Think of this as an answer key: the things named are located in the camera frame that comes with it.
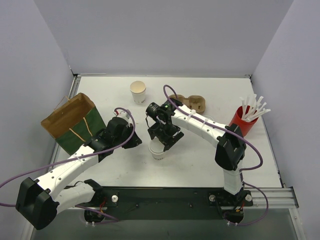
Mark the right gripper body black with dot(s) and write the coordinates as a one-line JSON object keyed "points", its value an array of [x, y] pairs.
{"points": [[168, 139]]}

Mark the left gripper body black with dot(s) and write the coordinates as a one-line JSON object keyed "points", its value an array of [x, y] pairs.
{"points": [[131, 140]]}

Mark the white paper coffee cup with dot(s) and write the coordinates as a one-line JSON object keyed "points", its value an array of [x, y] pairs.
{"points": [[158, 156]]}

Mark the brown green paper bag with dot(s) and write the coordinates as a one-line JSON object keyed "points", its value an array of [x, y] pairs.
{"points": [[74, 123]]}

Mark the white plastic cup lid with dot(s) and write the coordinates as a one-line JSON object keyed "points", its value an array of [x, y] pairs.
{"points": [[156, 147]]}

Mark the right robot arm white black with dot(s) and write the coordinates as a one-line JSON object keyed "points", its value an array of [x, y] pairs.
{"points": [[173, 115]]}

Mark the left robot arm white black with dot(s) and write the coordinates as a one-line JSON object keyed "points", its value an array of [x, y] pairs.
{"points": [[40, 200]]}

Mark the brown pulp cup carrier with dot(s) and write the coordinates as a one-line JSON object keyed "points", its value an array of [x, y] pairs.
{"points": [[194, 102]]}

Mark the white plastic lid stack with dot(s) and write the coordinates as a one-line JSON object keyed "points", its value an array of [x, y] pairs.
{"points": [[209, 118]]}

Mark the red straw holder cup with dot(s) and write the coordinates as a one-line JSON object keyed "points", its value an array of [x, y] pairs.
{"points": [[245, 126]]}

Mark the white wrapped straws bundle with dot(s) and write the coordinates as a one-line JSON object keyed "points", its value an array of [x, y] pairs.
{"points": [[252, 108]]}

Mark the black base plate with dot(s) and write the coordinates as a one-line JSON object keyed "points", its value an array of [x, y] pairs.
{"points": [[170, 211]]}

